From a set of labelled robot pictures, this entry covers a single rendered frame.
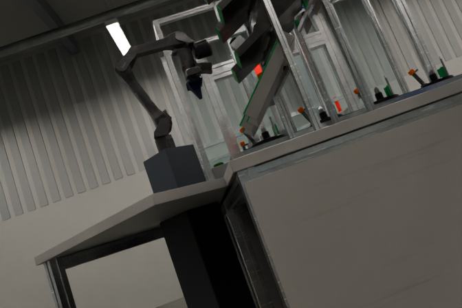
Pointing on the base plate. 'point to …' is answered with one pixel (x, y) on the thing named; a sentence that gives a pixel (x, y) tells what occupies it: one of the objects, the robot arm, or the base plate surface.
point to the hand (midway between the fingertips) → (198, 91)
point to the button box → (218, 171)
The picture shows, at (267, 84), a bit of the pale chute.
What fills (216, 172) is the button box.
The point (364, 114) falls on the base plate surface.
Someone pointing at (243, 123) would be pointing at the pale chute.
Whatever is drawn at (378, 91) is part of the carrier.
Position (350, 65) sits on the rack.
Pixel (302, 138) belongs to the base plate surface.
